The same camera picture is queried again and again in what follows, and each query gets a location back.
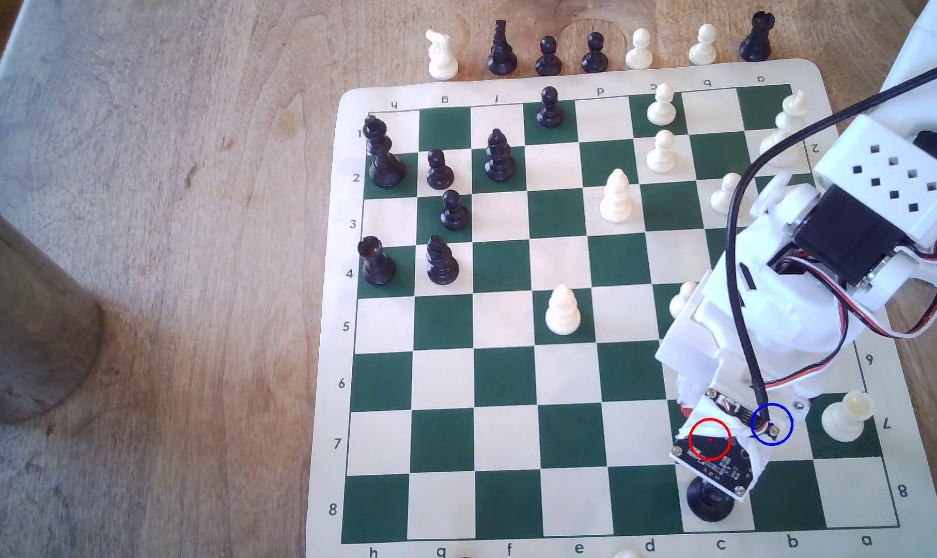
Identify gripper finger cloth wrapped red tip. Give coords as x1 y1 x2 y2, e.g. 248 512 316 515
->
674 378 706 415
743 445 775 491

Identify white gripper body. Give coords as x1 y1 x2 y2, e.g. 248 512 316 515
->
654 246 866 415

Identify black queen chess piece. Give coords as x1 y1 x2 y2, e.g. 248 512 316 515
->
685 476 738 522

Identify white pawn chess piece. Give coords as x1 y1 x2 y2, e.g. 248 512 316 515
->
709 172 743 216
688 23 718 66
646 82 678 127
625 28 654 71
645 129 678 175
668 281 700 319

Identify white rook chess piece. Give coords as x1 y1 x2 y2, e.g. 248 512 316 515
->
820 390 876 443

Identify white bishop chess piece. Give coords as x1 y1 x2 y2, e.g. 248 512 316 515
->
544 284 583 336
599 168 634 225

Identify green and white chess mat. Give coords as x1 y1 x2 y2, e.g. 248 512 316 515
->
306 58 937 558

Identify white king chess piece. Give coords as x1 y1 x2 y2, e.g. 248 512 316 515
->
759 89 813 170

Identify black bishop chess piece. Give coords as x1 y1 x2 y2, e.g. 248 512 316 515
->
425 234 461 286
483 128 517 183

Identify black rook chess piece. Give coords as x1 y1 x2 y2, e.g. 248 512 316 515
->
357 236 397 287
738 10 775 63

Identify black pawn chess piece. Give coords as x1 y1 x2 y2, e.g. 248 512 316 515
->
536 86 566 130
440 189 470 232
426 149 456 192
534 35 563 78
581 32 610 74

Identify black knight chess piece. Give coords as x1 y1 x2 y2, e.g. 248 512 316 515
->
487 19 519 77

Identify black king chess piece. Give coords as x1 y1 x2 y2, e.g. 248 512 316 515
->
362 114 408 189

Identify white knight chess piece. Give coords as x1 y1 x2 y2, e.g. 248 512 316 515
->
425 28 460 82

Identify black camera cable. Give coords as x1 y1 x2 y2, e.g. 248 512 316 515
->
728 56 937 435

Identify gripper camera circuit board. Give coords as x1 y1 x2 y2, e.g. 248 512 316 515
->
670 386 797 505

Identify red white black servo wires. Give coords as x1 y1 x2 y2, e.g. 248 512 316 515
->
763 236 937 390

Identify brown wooden cylinder post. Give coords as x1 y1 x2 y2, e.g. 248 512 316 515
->
0 192 104 424

